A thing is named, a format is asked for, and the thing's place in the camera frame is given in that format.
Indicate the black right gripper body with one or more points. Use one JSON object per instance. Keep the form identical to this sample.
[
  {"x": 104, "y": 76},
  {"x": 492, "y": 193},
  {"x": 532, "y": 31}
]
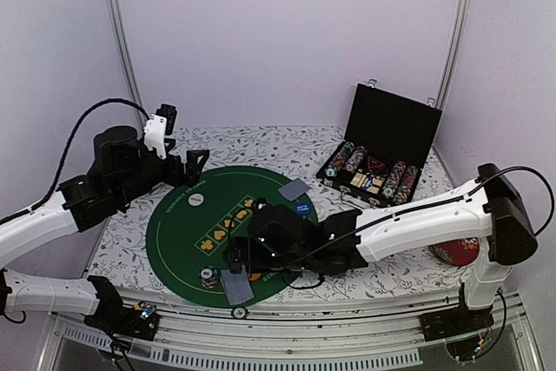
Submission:
[{"x": 288, "y": 262}]

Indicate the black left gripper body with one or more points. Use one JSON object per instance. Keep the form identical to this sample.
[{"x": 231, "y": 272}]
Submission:
[{"x": 137, "y": 182}]

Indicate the blue small blind button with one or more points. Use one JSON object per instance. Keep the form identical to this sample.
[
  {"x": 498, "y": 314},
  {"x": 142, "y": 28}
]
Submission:
[{"x": 303, "y": 208}]

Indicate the white dealer button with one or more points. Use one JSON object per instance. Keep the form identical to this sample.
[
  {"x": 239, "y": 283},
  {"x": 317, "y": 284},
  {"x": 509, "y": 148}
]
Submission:
[{"x": 196, "y": 199}]

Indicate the dealt cards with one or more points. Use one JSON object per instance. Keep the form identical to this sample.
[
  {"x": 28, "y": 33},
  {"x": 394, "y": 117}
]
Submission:
[
  {"x": 237, "y": 287},
  {"x": 293, "y": 189}
]

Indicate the chip stack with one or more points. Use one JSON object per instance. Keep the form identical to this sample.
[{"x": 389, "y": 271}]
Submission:
[{"x": 209, "y": 277}]

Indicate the orange big blind button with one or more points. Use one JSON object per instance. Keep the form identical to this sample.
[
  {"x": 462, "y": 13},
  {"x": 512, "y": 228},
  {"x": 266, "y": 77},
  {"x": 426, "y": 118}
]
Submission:
[{"x": 254, "y": 277}]

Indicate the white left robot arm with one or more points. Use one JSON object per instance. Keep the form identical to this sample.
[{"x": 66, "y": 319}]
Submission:
[{"x": 31, "y": 282}]

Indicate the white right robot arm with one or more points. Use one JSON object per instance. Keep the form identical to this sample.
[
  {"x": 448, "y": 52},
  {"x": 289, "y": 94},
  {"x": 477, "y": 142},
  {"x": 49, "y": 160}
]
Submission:
[{"x": 488, "y": 208}]

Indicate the green round poker mat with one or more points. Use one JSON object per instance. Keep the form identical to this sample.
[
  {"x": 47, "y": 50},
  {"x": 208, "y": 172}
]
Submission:
[{"x": 181, "y": 239}]

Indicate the boxed card deck in case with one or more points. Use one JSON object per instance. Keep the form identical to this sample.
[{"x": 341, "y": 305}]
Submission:
[{"x": 368, "y": 182}]

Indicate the red triangle all-in marker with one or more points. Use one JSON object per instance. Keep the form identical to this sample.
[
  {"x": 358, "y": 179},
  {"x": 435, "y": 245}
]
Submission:
[{"x": 373, "y": 165}]

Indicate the black poker chip case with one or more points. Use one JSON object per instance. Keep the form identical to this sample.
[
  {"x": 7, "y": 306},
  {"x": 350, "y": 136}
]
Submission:
[{"x": 392, "y": 128}]

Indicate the red floral bowl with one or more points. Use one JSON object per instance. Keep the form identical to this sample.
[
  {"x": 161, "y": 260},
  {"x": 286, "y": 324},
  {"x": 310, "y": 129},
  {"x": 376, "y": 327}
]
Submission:
[{"x": 458, "y": 252}]

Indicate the aluminium left corner post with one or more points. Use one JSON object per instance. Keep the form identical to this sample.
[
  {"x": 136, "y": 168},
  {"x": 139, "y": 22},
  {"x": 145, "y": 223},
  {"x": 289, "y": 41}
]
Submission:
[{"x": 122, "y": 47}]

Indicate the aluminium corner post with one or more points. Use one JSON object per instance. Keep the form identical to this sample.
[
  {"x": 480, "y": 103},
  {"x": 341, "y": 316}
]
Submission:
[
  {"x": 122, "y": 47},
  {"x": 459, "y": 23}
]

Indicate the aluminium right corner post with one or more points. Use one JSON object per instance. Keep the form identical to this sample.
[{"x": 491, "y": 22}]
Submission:
[{"x": 459, "y": 23}]

